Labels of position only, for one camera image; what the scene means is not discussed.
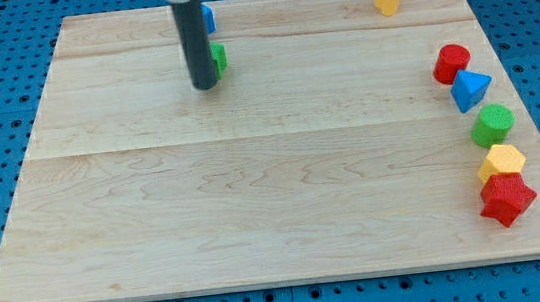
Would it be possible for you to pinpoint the blue block behind rod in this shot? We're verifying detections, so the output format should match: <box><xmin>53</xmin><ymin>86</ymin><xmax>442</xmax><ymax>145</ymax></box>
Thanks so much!
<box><xmin>202</xmin><ymin>4</ymin><xmax>216</xmax><ymax>35</ymax></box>

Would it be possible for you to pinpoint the yellow hexagon block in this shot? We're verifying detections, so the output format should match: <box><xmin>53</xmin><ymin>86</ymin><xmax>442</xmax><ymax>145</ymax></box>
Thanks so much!
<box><xmin>477</xmin><ymin>144</ymin><xmax>527</xmax><ymax>184</ymax></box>

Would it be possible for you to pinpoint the red star block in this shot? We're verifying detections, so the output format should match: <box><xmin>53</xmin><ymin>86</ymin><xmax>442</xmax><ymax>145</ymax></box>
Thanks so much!
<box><xmin>481</xmin><ymin>172</ymin><xmax>538</xmax><ymax>228</ymax></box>

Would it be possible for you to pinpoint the green cylinder block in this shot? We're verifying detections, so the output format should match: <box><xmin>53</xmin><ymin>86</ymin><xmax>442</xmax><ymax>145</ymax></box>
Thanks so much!
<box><xmin>470</xmin><ymin>103</ymin><xmax>515</xmax><ymax>148</ymax></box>

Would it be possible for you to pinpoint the light wooden board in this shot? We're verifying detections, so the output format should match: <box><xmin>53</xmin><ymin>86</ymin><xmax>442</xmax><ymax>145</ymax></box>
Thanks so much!
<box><xmin>0</xmin><ymin>0</ymin><xmax>540</xmax><ymax>302</ymax></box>

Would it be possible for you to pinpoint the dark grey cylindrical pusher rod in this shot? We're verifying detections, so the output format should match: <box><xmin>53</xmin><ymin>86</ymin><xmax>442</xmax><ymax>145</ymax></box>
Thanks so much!
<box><xmin>170</xmin><ymin>0</ymin><xmax>217</xmax><ymax>91</ymax></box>

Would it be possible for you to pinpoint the green star block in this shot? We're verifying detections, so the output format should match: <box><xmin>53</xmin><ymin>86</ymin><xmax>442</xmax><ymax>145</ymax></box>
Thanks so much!
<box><xmin>210</xmin><ymin>42</ymin><xmax>228</xmax><ymax>80</ymax></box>

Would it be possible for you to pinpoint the red cylinder block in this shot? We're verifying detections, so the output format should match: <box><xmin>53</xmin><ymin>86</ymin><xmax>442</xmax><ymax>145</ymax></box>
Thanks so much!
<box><xmin>433</xmin><ymin>44</ymin><xmax>470</xmax><ymax>85</ymax></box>

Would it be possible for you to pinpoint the blue triangle block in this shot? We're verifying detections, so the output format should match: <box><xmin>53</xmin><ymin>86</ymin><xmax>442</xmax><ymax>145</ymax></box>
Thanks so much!
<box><xmin>450</xmin><ymin>70</ymin><xmax>493</xmax><ymax>114</ymax></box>

